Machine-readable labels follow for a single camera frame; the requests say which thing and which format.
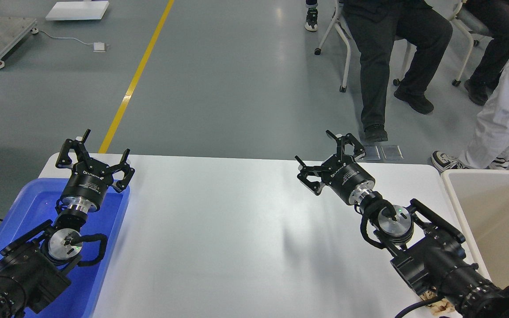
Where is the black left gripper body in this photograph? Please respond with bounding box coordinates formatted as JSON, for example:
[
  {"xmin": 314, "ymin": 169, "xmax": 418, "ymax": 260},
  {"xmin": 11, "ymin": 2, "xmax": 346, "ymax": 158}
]
[{"xmin": 61, "ymin": 160, "xmax": 114, "ymax": 212}]

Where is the blue plastic bin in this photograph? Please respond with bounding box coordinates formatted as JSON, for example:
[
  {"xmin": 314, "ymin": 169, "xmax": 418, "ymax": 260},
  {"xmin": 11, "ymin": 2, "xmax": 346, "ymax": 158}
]
[{"xmin": 0, "ymin": 178, "xmax": 130, "ymax": 318}]

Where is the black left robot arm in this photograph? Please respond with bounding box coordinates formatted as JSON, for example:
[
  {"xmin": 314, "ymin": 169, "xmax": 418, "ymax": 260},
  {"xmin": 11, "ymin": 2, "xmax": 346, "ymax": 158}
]
[{"xmin": 0, "ymin": 129, "xmax": 135, "ymax": 318}]

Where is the seated person far right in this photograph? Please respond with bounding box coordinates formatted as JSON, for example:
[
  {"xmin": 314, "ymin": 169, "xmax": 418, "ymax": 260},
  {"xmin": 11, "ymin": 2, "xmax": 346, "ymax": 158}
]
[{"xmin": 465, "ymin": 0, "xmax": 509, "ymax": 106}]

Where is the brown paper ball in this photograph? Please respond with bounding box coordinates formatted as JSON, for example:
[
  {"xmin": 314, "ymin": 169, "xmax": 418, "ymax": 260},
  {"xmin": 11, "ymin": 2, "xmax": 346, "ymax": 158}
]
[{"xmin": 419, "ymin": 290, "xmax": 455, "ymax": 316}]

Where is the white chair left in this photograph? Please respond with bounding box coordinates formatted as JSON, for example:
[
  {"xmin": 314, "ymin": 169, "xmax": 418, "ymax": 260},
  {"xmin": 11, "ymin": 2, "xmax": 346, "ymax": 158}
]
[{"xmin": 314, "ymin": 0, "xmax": 413, "ymax": 93}]

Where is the clear floor plate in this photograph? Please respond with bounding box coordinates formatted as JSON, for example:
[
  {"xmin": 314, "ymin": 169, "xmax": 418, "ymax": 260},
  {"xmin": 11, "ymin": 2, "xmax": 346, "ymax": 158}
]
[
  {"xmin": 380, "ymin": 145, "xmax": 403, "ymax": 160},
  {"xmin": 363, "ymin": 145, "xmax": 381, "ymax": 161}
]

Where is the white chair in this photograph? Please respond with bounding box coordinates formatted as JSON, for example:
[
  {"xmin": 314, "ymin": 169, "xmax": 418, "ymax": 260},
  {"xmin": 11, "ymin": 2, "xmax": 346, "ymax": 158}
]
[
  {"xmin": 448, "ymin": 0, "xmax": 493, "ymax": 87},
  {"xmin": 314, "ymin": 0, "xmax": 413, "ymax": 93}
]

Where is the white chair right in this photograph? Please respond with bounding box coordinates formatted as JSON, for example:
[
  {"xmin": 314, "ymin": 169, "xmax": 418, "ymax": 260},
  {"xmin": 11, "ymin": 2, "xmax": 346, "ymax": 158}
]
[{"xmin": 448, "ymin": 0, "xmax": 493, "ymax": 87}]

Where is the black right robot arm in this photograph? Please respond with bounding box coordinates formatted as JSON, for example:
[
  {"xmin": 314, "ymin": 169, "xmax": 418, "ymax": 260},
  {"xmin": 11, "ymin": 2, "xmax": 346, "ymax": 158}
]
[{"xmin": 296, "ymin": 131, "xmax": 509, "ymax": 318}]

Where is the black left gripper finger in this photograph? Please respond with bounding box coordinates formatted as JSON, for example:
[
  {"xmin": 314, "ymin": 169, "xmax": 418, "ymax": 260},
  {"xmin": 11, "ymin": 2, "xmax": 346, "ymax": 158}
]
[
  {"xmin": 103, "ymin": 148, "xmax": 135, "ymax": 193},
  {"xmin": 55, "ymin": 129, "xmax": 91, "ymax": 169}
]

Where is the clear floor plate right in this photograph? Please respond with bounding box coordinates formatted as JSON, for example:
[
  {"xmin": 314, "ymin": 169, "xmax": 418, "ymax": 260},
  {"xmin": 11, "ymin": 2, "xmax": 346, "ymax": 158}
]
[{"xmin": 380, "ymin": 145, "xmax": 403, "ymax": 160}]

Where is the white flat board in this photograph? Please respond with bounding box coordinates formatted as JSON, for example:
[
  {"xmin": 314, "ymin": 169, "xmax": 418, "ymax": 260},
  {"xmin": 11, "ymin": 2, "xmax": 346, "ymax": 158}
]
[{"xmin": 45, "ymin": 0, "xmax": 109, "ymax": 21}]

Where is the person in black trousers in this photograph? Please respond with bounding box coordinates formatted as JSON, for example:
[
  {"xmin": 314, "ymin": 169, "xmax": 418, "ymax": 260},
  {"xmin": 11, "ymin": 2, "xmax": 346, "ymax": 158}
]
[{"xmin": 342, "ymin": 0, "xmax": 453, "ymax": 142}]

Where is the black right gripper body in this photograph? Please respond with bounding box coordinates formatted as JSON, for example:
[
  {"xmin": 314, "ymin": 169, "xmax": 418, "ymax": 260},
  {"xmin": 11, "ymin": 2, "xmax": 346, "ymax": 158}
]
[{"xmin": 325, "ymin": 159, "xmax": 376, "ymax": 205}]

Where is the white power adapter with cable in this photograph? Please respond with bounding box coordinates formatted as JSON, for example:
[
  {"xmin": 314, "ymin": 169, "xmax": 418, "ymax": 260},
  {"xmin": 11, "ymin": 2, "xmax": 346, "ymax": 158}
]
[{"xmin": 32, "ymin": 28, "xmax": 109, "ymax": 53}]

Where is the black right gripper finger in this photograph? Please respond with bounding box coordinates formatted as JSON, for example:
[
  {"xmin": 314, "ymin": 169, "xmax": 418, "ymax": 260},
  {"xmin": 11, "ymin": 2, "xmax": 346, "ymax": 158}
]
[
  {"xmin": 295, "ymin": 155, "xmax": 335, "ymax": 196},
  {"xmin": 326, "ymin": 130, "xmax": 366, "ymax": 165}
]

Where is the person in white trousers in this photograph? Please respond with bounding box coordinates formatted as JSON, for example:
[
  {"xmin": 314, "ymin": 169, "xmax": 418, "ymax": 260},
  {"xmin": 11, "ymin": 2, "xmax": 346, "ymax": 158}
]
[{"xmin": 430, "ymin": 60, "xmax": 509, "ymax": 172}]

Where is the beige plastic bin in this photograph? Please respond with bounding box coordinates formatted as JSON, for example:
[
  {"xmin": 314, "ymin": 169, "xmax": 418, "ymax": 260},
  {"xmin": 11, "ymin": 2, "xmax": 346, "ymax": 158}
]
[{"xmin": 441, "ymin": 170, "xmax": 509, "ymax": 288}]

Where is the clear floor plate left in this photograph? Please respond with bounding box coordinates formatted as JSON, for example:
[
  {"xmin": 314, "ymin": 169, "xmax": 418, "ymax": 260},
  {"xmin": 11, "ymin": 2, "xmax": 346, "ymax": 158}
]
[{"xmin": 363, "ymin": 145, "xmax": 381, "ymax": 161}]

